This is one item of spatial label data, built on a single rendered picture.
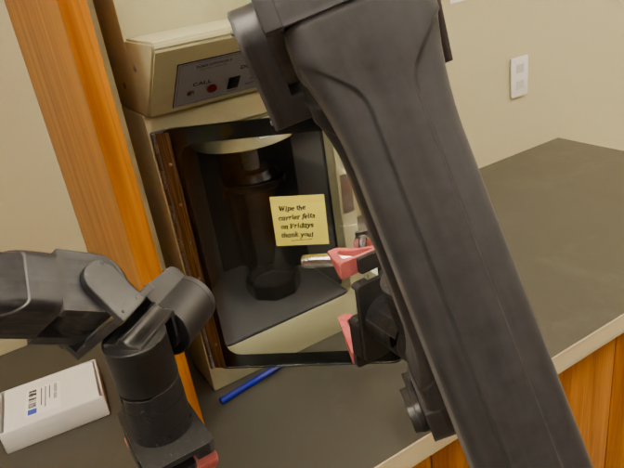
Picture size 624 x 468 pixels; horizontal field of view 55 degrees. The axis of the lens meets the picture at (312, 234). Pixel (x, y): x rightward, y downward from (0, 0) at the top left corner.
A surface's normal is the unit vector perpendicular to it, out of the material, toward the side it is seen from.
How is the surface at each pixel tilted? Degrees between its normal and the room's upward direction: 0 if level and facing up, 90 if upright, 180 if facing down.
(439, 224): 67
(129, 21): 90
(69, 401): 0
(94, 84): 90
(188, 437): 1
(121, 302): 54
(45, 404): 0
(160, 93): 135
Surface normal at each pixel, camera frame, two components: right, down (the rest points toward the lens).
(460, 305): -0.05, 0.05
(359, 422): -0.14, -0.90
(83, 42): 0.52, 0.30
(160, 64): 0.47, 0.84
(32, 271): 0.67, -0.56
